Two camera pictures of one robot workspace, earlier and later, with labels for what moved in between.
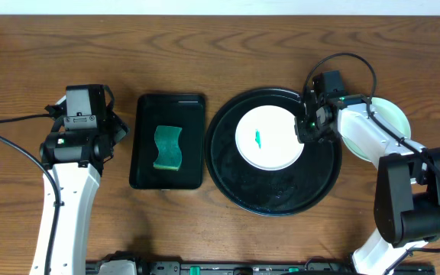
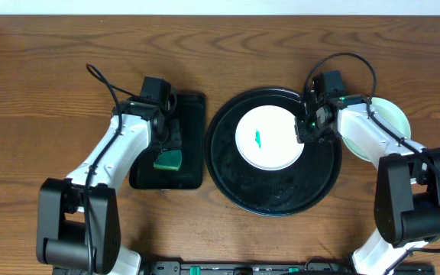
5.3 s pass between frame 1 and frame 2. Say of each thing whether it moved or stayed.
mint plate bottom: stayed
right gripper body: stayed
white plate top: stayed
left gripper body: moved
